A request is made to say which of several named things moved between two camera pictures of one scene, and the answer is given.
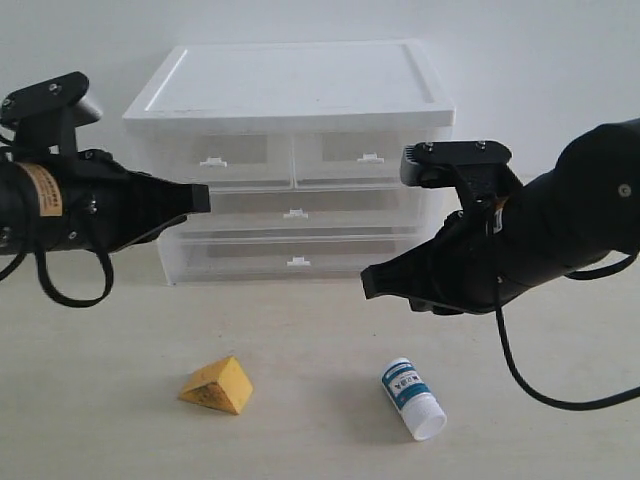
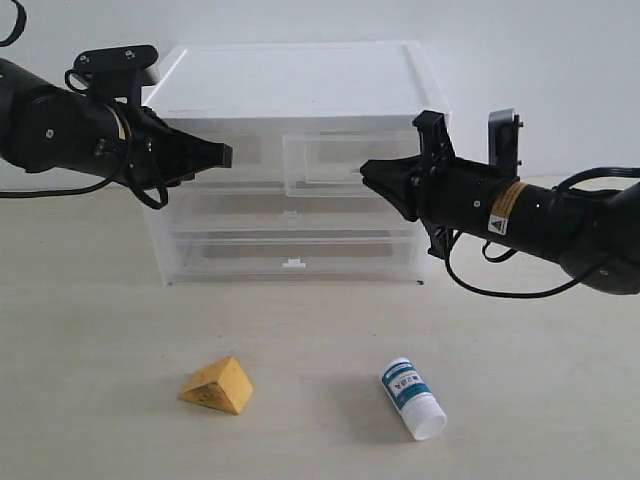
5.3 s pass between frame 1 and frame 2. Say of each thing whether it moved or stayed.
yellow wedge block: stayed
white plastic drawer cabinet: stayed
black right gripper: moved
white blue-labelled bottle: stayed
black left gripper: moved
